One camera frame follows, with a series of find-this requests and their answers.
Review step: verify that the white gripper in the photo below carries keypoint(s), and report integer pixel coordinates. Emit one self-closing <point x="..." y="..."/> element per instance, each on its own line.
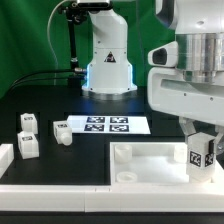
<point x="188" y="82"/>

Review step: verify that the white tag sheet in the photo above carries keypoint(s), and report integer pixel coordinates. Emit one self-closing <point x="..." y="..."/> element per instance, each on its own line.
<point x="108" y="124"/>

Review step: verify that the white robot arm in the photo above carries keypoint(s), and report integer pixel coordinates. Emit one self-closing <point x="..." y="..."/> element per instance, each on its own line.
<point x="194" y="21"/>

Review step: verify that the overhead camera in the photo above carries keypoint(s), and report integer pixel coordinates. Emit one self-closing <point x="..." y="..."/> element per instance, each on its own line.
<point x="94" y="4"/>

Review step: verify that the white U-shaped fence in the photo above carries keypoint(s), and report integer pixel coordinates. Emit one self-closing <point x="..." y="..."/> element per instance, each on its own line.
<point x="201" y="197"/>

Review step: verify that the black camera stand pole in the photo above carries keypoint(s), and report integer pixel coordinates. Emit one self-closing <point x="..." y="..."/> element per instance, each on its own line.
<point x="75" y="16"/>

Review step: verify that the white square tabletop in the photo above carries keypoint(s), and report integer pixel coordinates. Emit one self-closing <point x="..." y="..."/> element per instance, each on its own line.
<point x="147" y="163"/>

